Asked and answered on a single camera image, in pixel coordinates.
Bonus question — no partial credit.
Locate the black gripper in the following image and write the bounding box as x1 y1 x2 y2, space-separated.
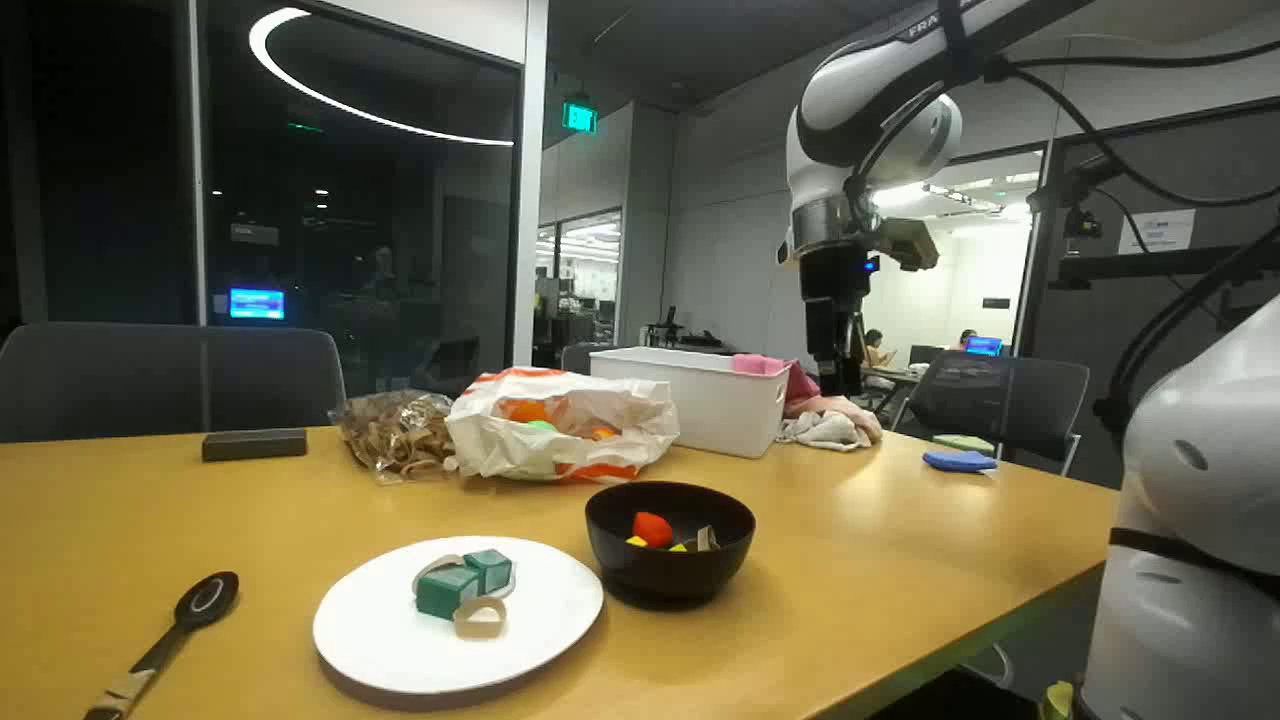
795 243 877 402

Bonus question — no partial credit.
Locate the white orange printed plastic bag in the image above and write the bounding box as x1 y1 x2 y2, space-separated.
444 366 682 489

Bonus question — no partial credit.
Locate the clear bag of snacks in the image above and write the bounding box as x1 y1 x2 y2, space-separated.
331 390 463 480

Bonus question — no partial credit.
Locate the person in background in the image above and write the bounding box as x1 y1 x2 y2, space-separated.
857 324 899 392

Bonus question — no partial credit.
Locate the pile of cloth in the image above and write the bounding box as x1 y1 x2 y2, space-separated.
780 366 886 457

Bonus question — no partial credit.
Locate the pink object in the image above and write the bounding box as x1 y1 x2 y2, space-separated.
729 352 792 383

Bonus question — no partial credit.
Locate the white storage box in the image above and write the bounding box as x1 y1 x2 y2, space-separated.
588 345 792 461

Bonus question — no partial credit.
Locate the blue flat object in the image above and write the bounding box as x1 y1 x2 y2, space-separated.
921 445 1002 475

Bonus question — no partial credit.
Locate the black mesh office chair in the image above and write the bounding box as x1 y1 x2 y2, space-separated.
886 350 1094 480

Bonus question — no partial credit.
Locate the red toy piece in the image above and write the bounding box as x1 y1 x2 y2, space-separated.
629 507 680 552

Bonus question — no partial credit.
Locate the black bowl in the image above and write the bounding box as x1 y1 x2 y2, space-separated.
578 480 758 616

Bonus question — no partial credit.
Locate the white paper label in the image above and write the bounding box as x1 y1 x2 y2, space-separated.
1111 205 1198 261

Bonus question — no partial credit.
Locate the dark office chair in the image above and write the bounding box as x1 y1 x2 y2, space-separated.
409 331 489 402

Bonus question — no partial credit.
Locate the green wooden block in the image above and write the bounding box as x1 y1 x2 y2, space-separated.
459 544 515 599
410 560 484 622

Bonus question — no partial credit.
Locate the white paper plate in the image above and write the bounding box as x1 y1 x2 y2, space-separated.
308 532 606 701

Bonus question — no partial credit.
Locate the blue lit screen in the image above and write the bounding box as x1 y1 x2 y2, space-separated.
225 283 293 324

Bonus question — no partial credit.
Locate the black flat box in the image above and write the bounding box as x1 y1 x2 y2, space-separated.
198 425 312 470

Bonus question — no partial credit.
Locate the grey chair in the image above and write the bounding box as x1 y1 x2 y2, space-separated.
0 317 351 445

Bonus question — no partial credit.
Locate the black spoon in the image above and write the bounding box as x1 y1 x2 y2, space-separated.
81 569 243 720

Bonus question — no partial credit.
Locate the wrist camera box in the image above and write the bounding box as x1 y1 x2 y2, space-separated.
873 217 942 278

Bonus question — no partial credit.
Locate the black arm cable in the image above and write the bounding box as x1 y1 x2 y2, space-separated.
980 35 1280 211

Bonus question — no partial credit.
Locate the beige tape ring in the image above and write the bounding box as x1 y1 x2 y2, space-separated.
450 591 512 640

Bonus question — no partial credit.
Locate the ring ceiling light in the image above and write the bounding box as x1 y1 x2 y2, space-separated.
243 0 518 153

